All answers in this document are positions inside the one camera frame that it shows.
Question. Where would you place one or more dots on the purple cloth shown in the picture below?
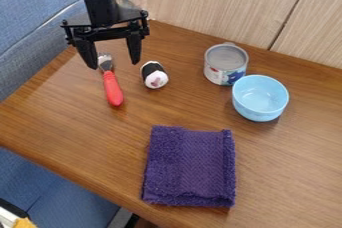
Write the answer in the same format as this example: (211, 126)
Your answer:
(190, 165)

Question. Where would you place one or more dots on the silver can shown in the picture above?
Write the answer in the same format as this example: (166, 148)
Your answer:
(225, 64)

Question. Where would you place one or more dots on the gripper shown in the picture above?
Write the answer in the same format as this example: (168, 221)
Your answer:
(107, 27)

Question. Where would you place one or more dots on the light blue bowl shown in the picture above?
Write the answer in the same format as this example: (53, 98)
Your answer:
(260, 97)

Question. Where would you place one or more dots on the black and white toy sushi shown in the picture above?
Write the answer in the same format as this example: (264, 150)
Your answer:
(154, 74)

